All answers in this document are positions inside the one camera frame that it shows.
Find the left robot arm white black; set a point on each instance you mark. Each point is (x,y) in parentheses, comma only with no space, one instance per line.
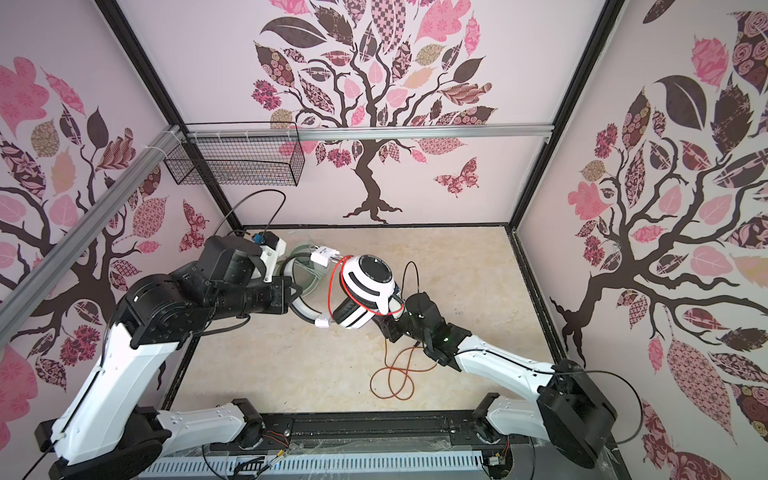
(104,434)

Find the mint green headphones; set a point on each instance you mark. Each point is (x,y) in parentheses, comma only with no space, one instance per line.
(308,265)

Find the aluminium rail back wall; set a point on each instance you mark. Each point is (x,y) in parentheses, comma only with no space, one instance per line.
(372,132)

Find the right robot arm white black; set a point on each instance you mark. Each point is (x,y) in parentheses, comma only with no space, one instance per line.
(558,403)

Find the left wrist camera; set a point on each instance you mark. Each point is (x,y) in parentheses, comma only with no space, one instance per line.
(272,249)

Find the white black headphones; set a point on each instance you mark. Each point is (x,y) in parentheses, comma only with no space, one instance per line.
(371,292)

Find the white slotted cable duct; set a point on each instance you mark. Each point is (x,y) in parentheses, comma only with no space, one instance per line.
(314,466)

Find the aluminium rail left wall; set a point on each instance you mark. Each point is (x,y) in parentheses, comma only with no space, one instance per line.
(19,306)

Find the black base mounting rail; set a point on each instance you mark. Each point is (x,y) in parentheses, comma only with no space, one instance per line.
(372,429)

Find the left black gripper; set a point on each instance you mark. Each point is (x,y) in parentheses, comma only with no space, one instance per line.
(281,298)

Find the aluminium rail wall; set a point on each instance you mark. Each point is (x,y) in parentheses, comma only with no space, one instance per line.
(19,306)
(372,132)

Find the black wire mesh basket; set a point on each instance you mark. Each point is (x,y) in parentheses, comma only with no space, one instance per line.
(259,153)

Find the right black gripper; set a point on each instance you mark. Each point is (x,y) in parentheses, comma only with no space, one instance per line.
(389,326)

